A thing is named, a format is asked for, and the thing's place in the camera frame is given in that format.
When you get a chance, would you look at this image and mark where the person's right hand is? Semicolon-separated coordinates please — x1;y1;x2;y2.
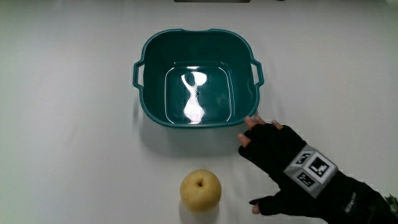
237;116;340;219

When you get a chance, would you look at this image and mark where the yellow pear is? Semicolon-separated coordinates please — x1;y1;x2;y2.
179;169;223;214

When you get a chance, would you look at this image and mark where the person's right forearm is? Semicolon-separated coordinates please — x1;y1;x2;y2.
323;171;398;224

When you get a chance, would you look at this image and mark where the white desk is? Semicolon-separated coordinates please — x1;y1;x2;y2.
0;0;398;224

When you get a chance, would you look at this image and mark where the teal plastic basin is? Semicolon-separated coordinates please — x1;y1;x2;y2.
132;28;265;129

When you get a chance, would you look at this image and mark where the green patterned object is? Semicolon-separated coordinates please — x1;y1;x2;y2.
384;194;398;207

